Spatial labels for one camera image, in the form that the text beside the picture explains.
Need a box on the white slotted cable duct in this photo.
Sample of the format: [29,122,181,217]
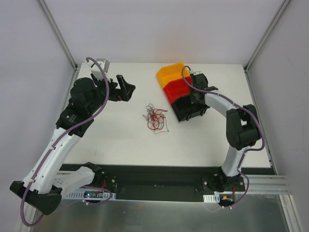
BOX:
[62,189,110,201]
[203,194,220,203]

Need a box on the right aluminium frame post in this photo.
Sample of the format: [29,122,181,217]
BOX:
[243,0,293,73]

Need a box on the left aluminium frame post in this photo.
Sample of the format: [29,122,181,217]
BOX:
[37,0,80,71]

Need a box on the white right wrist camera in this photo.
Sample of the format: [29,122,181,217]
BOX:
[190,71,202,75]

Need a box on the aluminium frame post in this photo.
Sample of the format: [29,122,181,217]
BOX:
[243,0,293,73]
[37,0,80,71]

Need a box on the white slotted cable duct left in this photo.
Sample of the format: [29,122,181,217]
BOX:
[62,189,110,201]

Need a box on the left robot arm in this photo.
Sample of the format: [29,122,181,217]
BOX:
[10,74,136,215]

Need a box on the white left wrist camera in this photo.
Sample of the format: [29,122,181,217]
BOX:
[91,58,110,80]

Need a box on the aluminium rail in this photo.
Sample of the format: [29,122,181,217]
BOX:
[248,175,292,195]

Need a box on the black plastic bin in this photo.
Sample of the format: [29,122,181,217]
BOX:
[171,95,210,122]

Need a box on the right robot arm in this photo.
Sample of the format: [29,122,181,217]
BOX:
[189,72,261,192]

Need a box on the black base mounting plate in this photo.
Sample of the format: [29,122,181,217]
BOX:
[73,164,254,201]

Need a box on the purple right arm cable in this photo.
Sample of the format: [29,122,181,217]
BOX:
[181,65,266,208]

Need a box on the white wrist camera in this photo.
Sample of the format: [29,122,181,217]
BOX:
[91,58,110,80]
[190,71,202,75]

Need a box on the white slotted cable duct right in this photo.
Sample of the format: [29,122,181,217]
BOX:
[203,194,220,203]

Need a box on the red cable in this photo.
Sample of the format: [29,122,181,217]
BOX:
[146,108,168,131]

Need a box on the yellow plastic bin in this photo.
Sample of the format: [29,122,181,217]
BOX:
[156,62,185,89]

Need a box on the dark thin cable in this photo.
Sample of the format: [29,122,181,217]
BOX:
[142,103,170,134]

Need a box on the red plastic bin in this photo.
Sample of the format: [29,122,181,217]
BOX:
[163,79,190,104]

